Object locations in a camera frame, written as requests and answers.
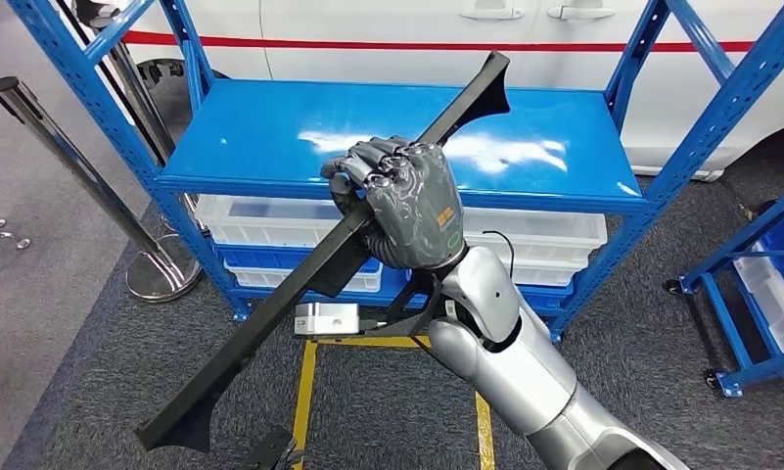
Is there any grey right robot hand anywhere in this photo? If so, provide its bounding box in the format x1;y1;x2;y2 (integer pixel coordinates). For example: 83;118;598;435
320;136;465;271

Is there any black plastic plate frame part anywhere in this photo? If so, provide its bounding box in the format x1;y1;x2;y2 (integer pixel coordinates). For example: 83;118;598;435
135;50;512;454

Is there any blue metal shelf rack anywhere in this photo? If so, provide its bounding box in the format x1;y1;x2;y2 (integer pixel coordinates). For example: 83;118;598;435
5;0;784;344

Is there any white plastic bin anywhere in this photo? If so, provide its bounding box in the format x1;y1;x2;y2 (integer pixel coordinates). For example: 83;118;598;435
224;258;383;293
494;249;590;288
462;207;608;258
195;194;347;249
731;243;784;354

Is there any white car with red stripe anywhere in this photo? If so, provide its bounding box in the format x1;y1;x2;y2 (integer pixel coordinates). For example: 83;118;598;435
73;0;784;183

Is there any yellow floor tape square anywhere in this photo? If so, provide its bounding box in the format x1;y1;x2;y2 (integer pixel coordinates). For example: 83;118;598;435
291;336;496;470

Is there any black robot foot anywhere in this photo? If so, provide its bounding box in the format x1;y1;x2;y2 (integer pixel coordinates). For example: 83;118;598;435
244;426;304;470

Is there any blue wheeled rack cart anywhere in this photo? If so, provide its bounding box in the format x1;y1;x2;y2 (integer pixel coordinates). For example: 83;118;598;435
665;178;784;399

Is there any chrome stool with black seat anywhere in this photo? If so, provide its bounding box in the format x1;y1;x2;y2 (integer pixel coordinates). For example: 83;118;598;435
0;213;31;291

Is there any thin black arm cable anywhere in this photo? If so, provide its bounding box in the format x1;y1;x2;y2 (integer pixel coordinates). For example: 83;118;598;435
482;230;517;265

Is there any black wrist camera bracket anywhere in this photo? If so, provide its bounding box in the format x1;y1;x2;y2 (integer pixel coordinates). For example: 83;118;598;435
355;268;446;340

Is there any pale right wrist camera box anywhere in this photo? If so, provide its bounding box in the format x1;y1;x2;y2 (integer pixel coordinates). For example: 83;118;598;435
294;302;361;337

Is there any chrome stanchion post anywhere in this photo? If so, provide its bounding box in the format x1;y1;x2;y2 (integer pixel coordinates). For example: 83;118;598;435
57;0;208;238
0;76;203;305

